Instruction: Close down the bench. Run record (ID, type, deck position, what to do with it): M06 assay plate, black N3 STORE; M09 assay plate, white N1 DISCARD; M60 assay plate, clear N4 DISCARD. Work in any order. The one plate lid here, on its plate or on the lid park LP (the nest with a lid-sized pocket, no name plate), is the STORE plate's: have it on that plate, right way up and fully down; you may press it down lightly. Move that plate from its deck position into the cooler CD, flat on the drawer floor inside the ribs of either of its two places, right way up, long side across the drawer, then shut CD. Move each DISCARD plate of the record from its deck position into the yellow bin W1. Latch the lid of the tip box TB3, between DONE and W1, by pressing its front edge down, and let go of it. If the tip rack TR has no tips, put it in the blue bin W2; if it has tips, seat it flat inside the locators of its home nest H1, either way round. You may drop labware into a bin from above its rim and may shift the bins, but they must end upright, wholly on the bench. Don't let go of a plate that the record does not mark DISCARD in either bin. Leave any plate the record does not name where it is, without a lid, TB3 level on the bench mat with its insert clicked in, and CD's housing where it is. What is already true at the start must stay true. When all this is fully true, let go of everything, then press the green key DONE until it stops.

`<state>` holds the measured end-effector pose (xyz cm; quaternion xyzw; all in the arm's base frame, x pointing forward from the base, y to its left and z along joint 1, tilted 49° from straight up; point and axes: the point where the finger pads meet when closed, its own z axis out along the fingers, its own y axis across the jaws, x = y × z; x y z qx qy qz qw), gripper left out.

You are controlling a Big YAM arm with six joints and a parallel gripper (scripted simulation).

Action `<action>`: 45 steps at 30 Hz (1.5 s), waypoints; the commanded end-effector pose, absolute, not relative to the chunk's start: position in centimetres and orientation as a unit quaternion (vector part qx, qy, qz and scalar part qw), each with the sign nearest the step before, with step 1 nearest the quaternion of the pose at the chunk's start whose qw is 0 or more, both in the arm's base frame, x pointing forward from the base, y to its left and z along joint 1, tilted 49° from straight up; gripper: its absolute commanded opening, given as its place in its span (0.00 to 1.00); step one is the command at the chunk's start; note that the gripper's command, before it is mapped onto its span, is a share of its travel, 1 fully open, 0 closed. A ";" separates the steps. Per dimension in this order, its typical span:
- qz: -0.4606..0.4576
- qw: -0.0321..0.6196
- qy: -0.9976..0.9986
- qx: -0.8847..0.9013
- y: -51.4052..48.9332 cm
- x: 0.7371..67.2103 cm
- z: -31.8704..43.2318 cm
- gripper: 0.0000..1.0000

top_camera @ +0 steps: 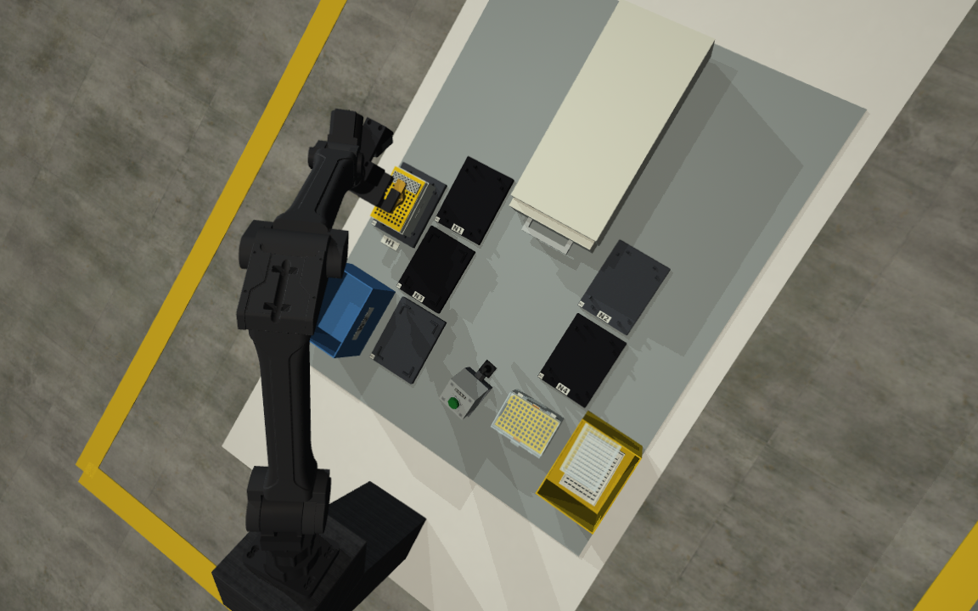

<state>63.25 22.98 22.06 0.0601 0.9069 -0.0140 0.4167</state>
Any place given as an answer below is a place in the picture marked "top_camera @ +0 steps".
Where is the white label with black text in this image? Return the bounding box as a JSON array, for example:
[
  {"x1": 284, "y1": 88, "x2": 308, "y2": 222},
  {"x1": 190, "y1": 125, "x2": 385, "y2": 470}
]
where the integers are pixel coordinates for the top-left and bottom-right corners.
[{"x1": 380, "y1": 235, "x2": 400, "y2": 250}]

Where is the large cream rectangular box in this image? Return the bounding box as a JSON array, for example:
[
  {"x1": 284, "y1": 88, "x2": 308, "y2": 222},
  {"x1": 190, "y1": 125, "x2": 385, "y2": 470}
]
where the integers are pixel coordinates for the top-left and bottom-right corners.
[{"x1": 509, "y1": 0, "x2": 715, "y2": 255}]

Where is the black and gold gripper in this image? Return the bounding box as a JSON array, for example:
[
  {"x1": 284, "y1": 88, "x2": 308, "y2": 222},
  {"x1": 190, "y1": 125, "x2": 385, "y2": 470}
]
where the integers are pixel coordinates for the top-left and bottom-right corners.
[{"x1": 349, "y1": 166, "x2": 407, "y2": 213}]

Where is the blue open-top bin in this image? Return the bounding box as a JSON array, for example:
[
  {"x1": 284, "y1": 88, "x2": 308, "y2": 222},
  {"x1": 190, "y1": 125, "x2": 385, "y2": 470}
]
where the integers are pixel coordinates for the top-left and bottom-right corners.
[{"x1": 310, "y1": 263, "x2": 396, "y2": 358}]

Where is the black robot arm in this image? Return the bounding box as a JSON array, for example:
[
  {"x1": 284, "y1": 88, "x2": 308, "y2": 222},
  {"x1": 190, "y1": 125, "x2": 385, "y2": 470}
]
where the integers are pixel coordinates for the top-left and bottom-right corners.
[{"x1": 236, "y1": 109, "x2": 394, "y2": 599}]

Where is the yellow bin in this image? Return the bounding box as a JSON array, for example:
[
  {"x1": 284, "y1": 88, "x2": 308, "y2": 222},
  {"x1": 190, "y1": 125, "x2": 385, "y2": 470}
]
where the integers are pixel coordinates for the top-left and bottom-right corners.
[{"x1": 536, "y1": 411, "x2": 643, "y2": 534}]

